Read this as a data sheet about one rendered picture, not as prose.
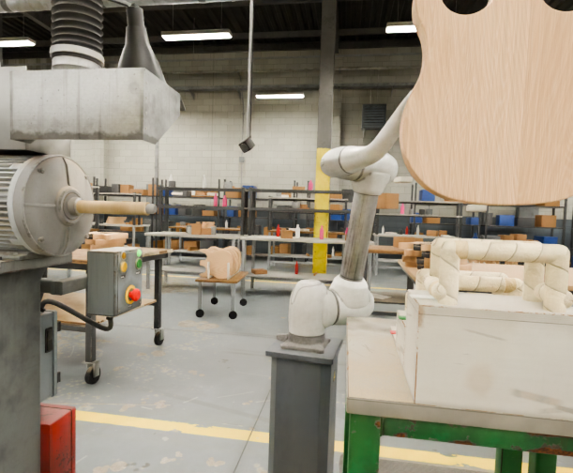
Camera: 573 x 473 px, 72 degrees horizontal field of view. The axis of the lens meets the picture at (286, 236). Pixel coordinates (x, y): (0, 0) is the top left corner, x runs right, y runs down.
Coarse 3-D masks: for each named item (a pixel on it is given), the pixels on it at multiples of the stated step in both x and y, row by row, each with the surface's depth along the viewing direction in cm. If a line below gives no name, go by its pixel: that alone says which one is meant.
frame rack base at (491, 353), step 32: (416, 320) 68; (448, 320) 65; (480, 320) 65; (512, 320) 64; (544, 320) 63; (416, 352) 67; (448, 352) 66; (480, 352) 65; (512, 352) 64; (544, 352) 63; (416, 384) 67; (448, 384) 66; (480, 384) 65; (512, 384) 64; (544, 384) 63; (544, 416) 64
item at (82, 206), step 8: (80, 200) 98; (80, 208) 96; (88, 208) 96; (96, 208) 96; (104, 208) 95; (112, 208) 95; (120, 208) 95; (128, 208) 94; (136, 208) 94; (144, 208) 94
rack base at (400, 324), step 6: (402, 312) 95; (402, 324) 85; (396, 330) 96; (402, 330) 85; (396, 336) 96; (402, 336) 84; (396, 342) 96; (402, 342) 84; (396, 348) 95; (402, 348) 84; (402, 354) 83; (402, 360) 83; (402, 366) 82
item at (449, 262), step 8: (440, 256) 68; (448, 256) 66; (456, 256) 66; (440, 264) 67; (448, 264) 66; (456, 264) 66; (440, 272) 67; (448, 272) 66; (456, 272) 66; (440, 280) 67; (448, 280) 66; (456, 280) 66; (448, 288) 66; (456, 288) 66; (448, 296) 66; (456, 296) 66; (448, 304) 66; (456, 304) 67
